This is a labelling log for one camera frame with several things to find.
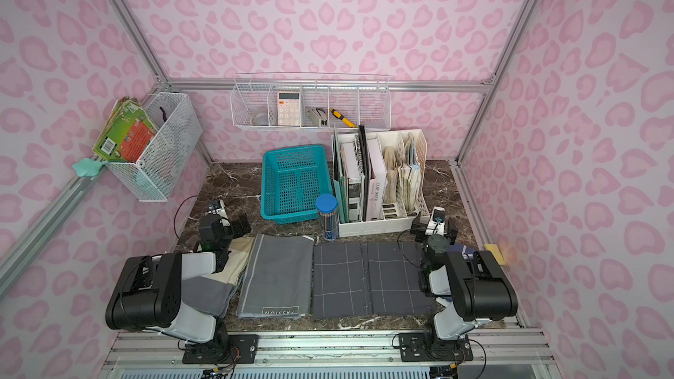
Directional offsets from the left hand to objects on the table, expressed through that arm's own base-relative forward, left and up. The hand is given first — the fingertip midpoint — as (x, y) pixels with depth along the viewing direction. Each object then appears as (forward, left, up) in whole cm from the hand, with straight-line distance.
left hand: (230, 213), depth 94 cm
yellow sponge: (-9, -96, -11) cm, 97 cm away
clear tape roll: (+27, -11, +21) cm, 35 cm away
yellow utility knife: (+29, -41, +19) cm, 53 cm away
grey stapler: (+29, -31, +21) cm, 47 cm away
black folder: (+1, -47, +23) cm, 53 cm away
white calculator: (+30, -21, +23) cm, 43 cm away
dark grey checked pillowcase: (-22, -40, -5) cm, 46 cm away
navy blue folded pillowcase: (-12, -80, -4) cm, 81 cm away
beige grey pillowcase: (-26, 0, -6) cm, 27 cm away
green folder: (-4, -40, +22) cm, 46 cm away
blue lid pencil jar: (-8, -36, +9) cm, 38 cm away
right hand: (-3, -72, +5) cm, 72 cm away
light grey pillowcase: (-22, -20, -5) cm, 30 cm away
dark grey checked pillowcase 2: (-21, -57, -9) cm, 62 cm away
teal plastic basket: (+22, -18, -7) cm, 29 cm away
